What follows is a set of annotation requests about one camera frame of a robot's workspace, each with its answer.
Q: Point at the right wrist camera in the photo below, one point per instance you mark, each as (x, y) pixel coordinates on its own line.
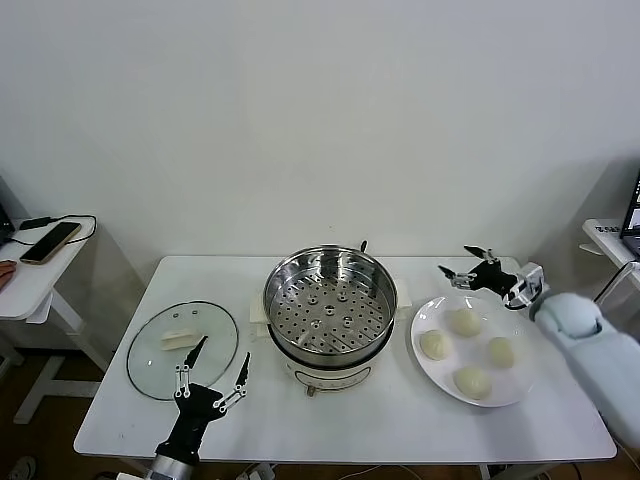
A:
(530, 282)

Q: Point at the bystander bare hand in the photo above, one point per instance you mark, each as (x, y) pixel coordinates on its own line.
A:
(6, 268)

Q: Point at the white round plate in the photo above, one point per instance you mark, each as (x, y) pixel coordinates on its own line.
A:
(510, 385)

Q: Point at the black laptop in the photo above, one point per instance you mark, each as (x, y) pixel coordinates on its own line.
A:
(632, 220)

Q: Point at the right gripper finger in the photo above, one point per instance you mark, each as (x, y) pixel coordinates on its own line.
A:
(486, 255)
(462, 280)

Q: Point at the black power adapter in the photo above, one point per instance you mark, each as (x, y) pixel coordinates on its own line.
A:
(35, 223)

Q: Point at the black device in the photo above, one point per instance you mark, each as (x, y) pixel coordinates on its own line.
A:
(4, 222)

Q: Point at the white floor power strip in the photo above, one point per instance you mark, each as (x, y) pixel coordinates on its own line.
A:
(257, 472)

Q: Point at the white steamed baozi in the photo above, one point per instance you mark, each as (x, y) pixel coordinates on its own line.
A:
(472, 382)
(500, 351)
(436, 345)
(465, 322)

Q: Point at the white side table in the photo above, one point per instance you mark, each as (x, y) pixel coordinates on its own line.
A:
(30, 290)
(607, 242)

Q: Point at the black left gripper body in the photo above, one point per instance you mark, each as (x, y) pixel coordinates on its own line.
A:
(192, 410)

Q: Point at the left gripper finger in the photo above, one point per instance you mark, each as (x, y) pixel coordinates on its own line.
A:
(243, 375)
(182, 380)

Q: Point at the stainless steel steamer basket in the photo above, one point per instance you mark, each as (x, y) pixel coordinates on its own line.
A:
(290, 280)

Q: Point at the gold edged smartphone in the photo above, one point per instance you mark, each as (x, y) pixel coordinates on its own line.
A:
(50, 243)

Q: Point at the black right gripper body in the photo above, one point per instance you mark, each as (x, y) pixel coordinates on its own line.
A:
(492, 277)

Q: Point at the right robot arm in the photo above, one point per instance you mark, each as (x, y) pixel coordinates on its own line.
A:
(575, 315)

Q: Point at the round glass lid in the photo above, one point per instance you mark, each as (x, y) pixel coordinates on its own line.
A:
(150, 360)

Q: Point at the grey shoe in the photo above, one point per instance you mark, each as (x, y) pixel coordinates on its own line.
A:
(24, 469)

